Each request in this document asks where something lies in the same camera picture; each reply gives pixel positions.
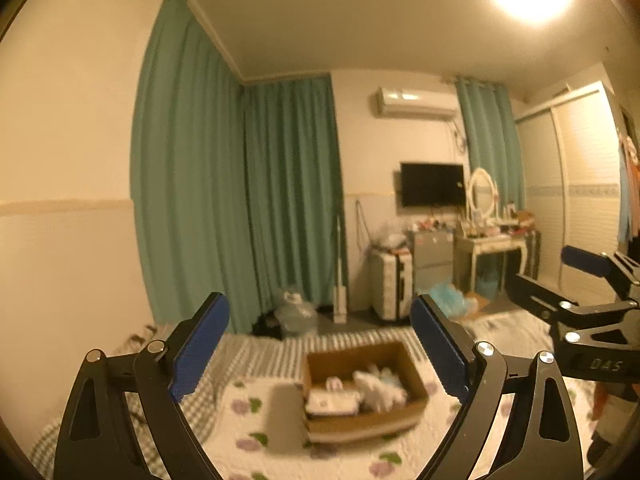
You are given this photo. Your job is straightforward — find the white suitcase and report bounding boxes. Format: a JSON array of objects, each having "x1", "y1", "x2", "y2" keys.
[{"x1": 369, "y1": 250, "x2": 413, "y2": 322}]

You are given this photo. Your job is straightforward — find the white air conditioner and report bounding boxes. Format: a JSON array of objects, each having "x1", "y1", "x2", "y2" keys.
[{"x1": 376, "y1": 88, "x2": 459, "y2": 120}]

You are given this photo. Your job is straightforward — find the teal curtain right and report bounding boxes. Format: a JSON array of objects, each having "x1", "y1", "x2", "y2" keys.
[{"x1": 454, "y1": 77, "x2": 525, "y2": 210}]

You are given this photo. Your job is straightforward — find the black wall television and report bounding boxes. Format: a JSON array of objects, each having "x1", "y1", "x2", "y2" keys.
[{"x1": 400, "y1": 162, "x2": 466, "y2": 208}]

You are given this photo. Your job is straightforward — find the beige plush toy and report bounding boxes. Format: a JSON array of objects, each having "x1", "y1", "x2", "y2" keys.
[{"x1": 352, "y1": 367, "x2": 409, "y2": 413}]

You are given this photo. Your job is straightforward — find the white oval vanity mirror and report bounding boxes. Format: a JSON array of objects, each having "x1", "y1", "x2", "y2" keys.
[{"x1": 466, "y1": 168, "x2": 499, "y2": 223}]

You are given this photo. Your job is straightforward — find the brown cardboard box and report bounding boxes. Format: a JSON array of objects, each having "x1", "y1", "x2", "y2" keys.
[{"x1": 302, "y1": 340, "x2": 428, "y2": 444}]

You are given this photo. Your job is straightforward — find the clear water jug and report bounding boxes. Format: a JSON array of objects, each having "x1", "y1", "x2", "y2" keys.
[{"x1": 274, "y1": 288, "x2": 319, "y2": 338}]

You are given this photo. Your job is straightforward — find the white upright mop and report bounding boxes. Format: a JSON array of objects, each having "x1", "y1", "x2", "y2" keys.
[{"x1": 333, "y1": 216, "x2": 348, "y2": 324}]

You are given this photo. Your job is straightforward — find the teal curtain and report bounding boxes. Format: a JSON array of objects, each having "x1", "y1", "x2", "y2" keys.
[
  {"x1": 454, "y1": 77, "x2": 525, "y2": 210},
  {"x1": 130, "y1": 0, "x2": 347, "y2": 333}
]

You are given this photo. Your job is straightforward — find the blue plastic bag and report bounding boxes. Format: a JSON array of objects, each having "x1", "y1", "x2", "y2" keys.
[{"x1": 427, "y1": 283, "x2": 478, "y2": 318}]

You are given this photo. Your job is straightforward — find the grey mini fridge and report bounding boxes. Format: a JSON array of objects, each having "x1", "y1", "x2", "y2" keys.
[{"x1": 411, "y1": 231, "x2": 454, "y2": 292}]

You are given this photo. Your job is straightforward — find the floral tissue pack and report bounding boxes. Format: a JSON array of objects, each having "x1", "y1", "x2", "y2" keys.
[{"x1": 305, "y1": 389, "x2": 362, "y2": 417}]

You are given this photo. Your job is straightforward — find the clear plastic bag on suitcase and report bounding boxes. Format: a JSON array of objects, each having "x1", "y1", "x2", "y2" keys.
[{"x1": 372, "y1": 219, "x2": 408, "y2": 252}]

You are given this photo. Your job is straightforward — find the white dressing table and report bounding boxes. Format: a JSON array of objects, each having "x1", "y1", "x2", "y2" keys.
[{"x1": 454, "y1": 234, "x2": 529, "y2": 292}]

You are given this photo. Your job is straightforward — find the teal curtain left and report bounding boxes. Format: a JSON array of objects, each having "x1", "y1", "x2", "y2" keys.
[{"x1": 130, "y1": 0, "x2": 347, "y2": 333}]

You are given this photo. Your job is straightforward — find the grey checkered bed sheet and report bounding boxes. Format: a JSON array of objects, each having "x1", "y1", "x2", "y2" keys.
[{"x1": 27, "y1": 324, "x2": 426, "y2": 479}]

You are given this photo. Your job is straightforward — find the white green socks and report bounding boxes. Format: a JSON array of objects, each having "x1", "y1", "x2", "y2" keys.
[{"x1": 326, "y1": 376, "x2": 344, "y2": 392}]

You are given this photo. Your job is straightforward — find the white wardrobe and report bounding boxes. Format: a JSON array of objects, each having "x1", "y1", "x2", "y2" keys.
[{"x1": 515, "y1": 81, "x2": 620, "y2": 304}]

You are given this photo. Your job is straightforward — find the white floral quilt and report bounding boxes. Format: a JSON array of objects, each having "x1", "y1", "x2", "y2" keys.
[{"x1": 196, "y1": 309, "x2": 601, "y2": 480}]

